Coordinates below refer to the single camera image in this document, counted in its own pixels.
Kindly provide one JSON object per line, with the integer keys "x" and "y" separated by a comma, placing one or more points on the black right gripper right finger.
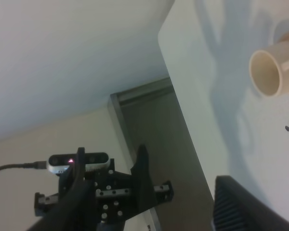
{"x": 235, "y": 209}

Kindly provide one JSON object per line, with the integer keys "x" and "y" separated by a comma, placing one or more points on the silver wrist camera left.
{"x": 59, "y": 163}

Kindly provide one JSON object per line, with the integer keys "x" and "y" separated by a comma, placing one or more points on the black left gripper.
{"x": 120, "y": 197}

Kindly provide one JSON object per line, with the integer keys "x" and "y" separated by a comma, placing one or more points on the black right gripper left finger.
{"x": 73, "y": 208}

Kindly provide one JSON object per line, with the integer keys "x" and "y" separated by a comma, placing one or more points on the white teacup far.
{"x": 269, "y": 69}

